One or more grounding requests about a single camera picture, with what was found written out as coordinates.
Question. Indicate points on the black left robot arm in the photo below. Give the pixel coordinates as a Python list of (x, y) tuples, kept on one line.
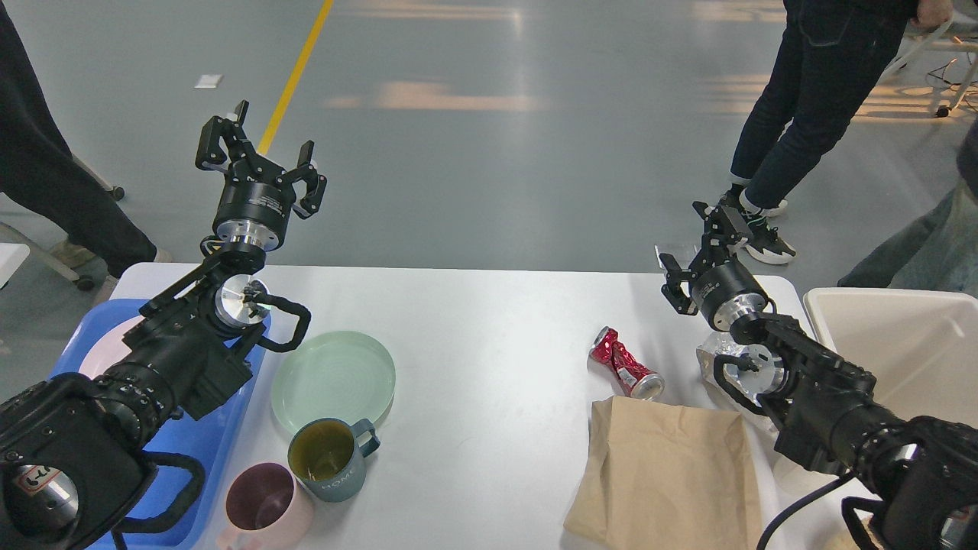
[(75, 464)]

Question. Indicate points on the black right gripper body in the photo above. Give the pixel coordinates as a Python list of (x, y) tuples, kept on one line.
[(727, 292)]

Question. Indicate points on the green plate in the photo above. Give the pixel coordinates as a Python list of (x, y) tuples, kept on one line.
[(344, 375)]

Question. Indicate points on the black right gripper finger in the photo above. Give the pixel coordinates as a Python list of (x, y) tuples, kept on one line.
[(725, 232), (675, 277)]

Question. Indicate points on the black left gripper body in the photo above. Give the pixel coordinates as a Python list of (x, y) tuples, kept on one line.
[(253, 210)]

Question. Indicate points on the beige plastic bin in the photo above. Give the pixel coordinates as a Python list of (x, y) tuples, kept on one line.
[(920, 345)]

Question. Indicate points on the person at edge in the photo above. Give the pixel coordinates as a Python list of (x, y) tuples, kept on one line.
[(39, 173), (936, 252)]

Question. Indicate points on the person at right edge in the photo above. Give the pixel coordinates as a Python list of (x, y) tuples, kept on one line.
[(936, 252)]

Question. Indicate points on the white side table corner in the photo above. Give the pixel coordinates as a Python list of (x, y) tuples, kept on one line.
[(12, 256)]

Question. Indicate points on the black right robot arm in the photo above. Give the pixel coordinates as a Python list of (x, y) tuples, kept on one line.
[(921, 473)]

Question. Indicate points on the crushed red soda can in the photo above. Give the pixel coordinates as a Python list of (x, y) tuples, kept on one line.
[(637, 380)]

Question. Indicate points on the dark teal mug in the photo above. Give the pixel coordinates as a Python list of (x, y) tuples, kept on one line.
[(327, 456)]

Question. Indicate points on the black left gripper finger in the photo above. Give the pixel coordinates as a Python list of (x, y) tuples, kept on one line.
[(224, 147), (306, 171)]

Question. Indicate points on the pink mug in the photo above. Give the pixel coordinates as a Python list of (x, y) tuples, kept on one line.
[(267, 508)]

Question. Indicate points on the crumpled clear plastic wrapper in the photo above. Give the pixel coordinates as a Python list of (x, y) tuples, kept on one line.
[(735, 375)]

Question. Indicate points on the white chair frame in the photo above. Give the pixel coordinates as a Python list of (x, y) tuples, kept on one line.
[(954, 81)]

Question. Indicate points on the brown paper bag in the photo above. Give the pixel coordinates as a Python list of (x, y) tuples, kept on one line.
[(664, 476)]

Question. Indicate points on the blue plastic tray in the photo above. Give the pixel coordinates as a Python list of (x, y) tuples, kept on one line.
[(209, 440)]

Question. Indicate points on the person in dark jeans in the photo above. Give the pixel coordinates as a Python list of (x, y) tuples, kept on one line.
[(830, 57)]

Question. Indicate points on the person at left edge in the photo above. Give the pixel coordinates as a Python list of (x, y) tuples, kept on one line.
[(39, 173)]

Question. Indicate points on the pink plate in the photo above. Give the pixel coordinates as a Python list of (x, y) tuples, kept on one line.
[(108, 350)]

